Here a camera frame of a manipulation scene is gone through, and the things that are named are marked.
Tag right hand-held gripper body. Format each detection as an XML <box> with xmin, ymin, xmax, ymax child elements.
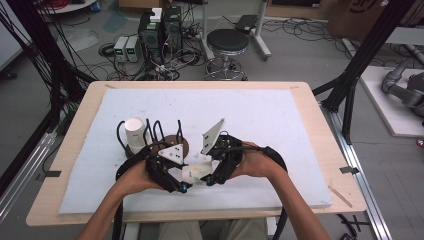
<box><xmin>200</xmin><ymin>117</ymin><xmax>245</xmax><ymax>178</ymax></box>

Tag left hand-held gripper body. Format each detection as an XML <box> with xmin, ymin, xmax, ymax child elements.
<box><xmin>144</xmin><ymin>143</ymin><xmax>185</xmax><ymax>184</ymax></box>

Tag brown cup holder wire loops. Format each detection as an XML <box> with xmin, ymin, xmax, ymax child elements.
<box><xmin>115</xmin><ymin>118</ymin><xmax>190</xmax><ymax>160</ymax></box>

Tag single white paper cup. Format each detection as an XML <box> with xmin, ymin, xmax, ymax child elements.
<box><xmin>180</xmin><ymin>161</ymin><xmax>215</xmax><ymax>186</ymax></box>

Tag person's right hand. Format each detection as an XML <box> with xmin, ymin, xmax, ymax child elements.
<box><xmin>229</xmin><ymin>141</ymin><xmax>285</xmax><ymax>182</ymax></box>

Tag person's left hand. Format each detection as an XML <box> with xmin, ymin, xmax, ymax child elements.
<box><xmin>114</xmin><ymin>160</ymin><xmax>166</xmax><ymax>198</ymax></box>

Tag white foam mat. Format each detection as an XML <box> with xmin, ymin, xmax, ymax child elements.
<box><xmin>58</xmin><ymin>87</ymin><xmax>334</xmax><ymax>216</ymax></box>

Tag white table leg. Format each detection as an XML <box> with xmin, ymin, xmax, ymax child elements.
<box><xmin>123</xmin><ymin>222</ymin><xmax>141</xmax><ymax>240</ymax></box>
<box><xmin>266</xmin><ymin>216</ymin><xmax>280</xmax><ymax>240</ymax></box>

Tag black round stool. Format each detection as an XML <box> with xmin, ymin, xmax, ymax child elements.
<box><xmin>204</xmin><ymin>28</ymin><xmax>251</xmax><ymax>82</ymax></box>

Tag grey power supply unit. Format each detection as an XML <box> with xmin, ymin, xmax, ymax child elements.
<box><xmin>125</xmin><ymin>34</ymin><xmax>143</xmax><ymax>64</ymax></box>
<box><xmin>112</xmin><ymin>35</ymin><xmax>130</xmax><ymax>63</ymax></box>

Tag black computer tower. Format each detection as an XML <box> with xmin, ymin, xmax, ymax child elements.
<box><xmin>137</xmin><ymin>11</ymin><xmax>165</xmax><ymax>65</ymax></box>
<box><xmin>162</xmin><ymin>5</ymin><xmax>184</xmax><ymax>52</ymax></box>

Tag white metal stand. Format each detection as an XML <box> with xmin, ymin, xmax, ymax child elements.
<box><xmin>199</xmin><ymin>0</ymin><xmax>273</xmax><ymax>62</ymax></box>

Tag thin wooden stick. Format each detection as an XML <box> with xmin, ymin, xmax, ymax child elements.
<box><xmin>327</xmin><ymin>184</ymin><xmax>354</xmax><ymax>209</ymax></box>

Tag black flat device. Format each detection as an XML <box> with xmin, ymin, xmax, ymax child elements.
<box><xmin>234</xmin><ymin>14</ymin><xmax>259</xmax><ymax>36</ymax></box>

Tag small white box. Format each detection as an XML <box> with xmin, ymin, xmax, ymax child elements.
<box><xmin>149</xmin><ymin>7</ymin><xmax>164</xmax><ymax>24</ymax></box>

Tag white floor board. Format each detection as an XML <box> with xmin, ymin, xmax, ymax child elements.
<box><xmin>359</xmin><ymin>65</ymin><xmax>424</xmax><ymax>139</ymax></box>

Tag cardboard box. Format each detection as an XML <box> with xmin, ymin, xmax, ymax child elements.
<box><xmin>327</xmin><ymin>0</ymin><xmax>407</xmax><ymax>42</ymax></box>

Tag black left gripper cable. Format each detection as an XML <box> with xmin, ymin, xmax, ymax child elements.
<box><xmin>111</xmin><ymin>141</ymin><xmax>168</xmax><ymax>240</ymax></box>

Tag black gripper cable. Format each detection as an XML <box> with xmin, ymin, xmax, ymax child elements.
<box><xmin>111</xmin><ymin>141</ymin><xmax>168</xmax><ymax>240</ymax></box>
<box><xmin>213</xmin><ymin>144</ymin><xmax>290</xmax><ymax>240</ymax></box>

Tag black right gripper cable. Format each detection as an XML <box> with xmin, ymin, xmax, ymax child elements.
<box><xmin>213</xmin><ymin>144</ymin><xmax>290</xmax><ymax>240</ymax></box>

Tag tangle of floor cables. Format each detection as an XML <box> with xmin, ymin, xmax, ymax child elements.
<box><xmin>97</xmin><ymin>42</ymin><xmax>203</xmax><ymax>82</ymax></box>

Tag aluminium rail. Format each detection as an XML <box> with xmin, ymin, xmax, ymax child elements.
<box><xmin>320</xmin><ymin>102</ymin><xmax>394</xmax><ymax>240</ymax></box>
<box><xmin>0</xmin><ymin>130</ymin><xmax>60</xmax><ymax>222</ymax></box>

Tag black frame post with cables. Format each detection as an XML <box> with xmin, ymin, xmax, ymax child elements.
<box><xmin>0</xmin><ymin>0</ymin><xmax>98</xmax><ymax>111</ymax></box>

